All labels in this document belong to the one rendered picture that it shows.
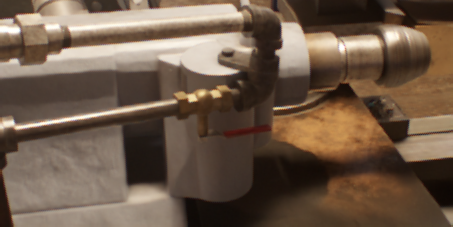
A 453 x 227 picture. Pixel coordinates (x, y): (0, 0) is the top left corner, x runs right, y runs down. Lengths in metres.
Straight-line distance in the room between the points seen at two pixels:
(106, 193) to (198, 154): 0.13
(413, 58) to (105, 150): 0.42
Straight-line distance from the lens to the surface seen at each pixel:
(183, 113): 0.71
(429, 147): 1.26
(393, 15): 1.12
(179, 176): 0.83
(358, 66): 0.92
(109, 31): 0.64
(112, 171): 0.84
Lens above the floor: 1.50
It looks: 29 degrees down
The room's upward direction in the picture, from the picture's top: straight up
